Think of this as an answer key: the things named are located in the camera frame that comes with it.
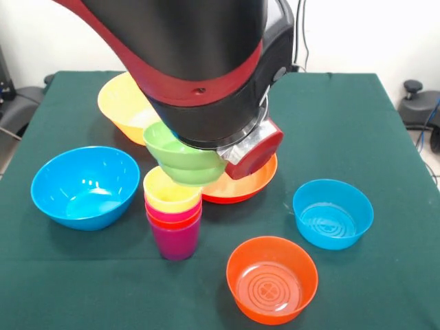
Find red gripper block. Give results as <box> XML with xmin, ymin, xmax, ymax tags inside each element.
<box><xmin>225</xmin><ymin>118</ymin><xmax>285</xmax><ymax>181</ymax></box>

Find wide orange-red shallow bowl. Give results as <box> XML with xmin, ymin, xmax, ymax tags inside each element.
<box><xmin>201</xmin><ymin>153</ymin><xmax>278</xmax><ymax>205</ymax></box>

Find green plastic bowl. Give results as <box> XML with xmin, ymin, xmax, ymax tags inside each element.
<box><xmin>142</xmin><ymin>121</ymin><xmax>228</xmax><ymax>188</ymax></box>

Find small blue plastic bowl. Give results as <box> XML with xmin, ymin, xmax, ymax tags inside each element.
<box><xmin>292</xmin><ymin>178</ymin><xmax>375</xmax><ymax>251</ymax></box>

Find small orange-red ringed bowl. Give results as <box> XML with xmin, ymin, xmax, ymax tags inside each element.
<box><xmin>225</xmin><ymin>236</ymin><xmax>319</xmax><ymax>326</ymax></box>

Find yellow plastic cup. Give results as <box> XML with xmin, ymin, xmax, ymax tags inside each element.
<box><xmin>142</xmin><ymin>166</ymin><xmax>204</xmax><ymax>214</ymax></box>

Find magenta-red plastic cup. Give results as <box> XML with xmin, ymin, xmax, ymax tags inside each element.
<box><xmin>144</xmin><ymin>195</ymin><xmax>204</xmax><ymax>223</ymax></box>

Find orange-red plastic cup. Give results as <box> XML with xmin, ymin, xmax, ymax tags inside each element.
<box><xmin>145</xmin><ymin>208</ymin><xmax>203</xmax><ymax>231</ymax></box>

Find large orange plastic bowl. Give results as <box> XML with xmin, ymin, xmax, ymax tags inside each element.
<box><xmin>97</xmin><ymin>71</ymin><xmax>162</xmax><ymax>147</ymax></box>

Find large blue plastic bowl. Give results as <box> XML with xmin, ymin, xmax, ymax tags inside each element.
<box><xmin>30</xmin><ymin>146</ymin><xmax>141</xmax><ymax>232</ymax></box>

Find dark green table cloth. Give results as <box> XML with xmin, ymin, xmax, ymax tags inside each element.
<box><xmin>0</xmin><ymin>70</ymin><xmax>440</xmax><ymax>330</ymax></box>

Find black rounded floor base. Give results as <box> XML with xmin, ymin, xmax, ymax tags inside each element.
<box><xmin>0</xmin><ymin>85</ymin><xmax>45</xmax><ymax>137</ymax></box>
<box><xmin>397</xmin><ymin>80</ymin><xmax>440</xmax><ymax>154</ymax></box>

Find black wall cable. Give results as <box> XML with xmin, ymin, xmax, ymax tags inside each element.
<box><xmin>294</xmin><ymin>0</ymin><xmax>310</xmax><ymax>72</ymax></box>

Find blue cable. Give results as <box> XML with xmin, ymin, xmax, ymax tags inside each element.
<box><xmin>415</xmin><ymin>99</ymin><xmax>440</xmax><ymax>152</ymax></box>

